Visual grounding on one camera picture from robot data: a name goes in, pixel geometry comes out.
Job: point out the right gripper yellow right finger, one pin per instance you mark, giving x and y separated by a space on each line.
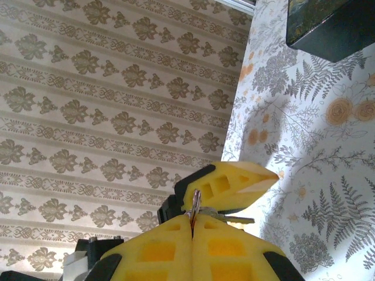
231 254

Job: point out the aluminium frame post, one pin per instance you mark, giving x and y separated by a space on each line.
240 4

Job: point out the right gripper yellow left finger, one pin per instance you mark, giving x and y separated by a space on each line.
158 254

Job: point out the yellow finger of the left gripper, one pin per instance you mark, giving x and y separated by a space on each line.
249 196
231 178

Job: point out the silver key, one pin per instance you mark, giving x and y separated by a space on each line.
240 220

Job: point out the blue starry painted box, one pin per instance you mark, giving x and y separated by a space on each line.
322 23

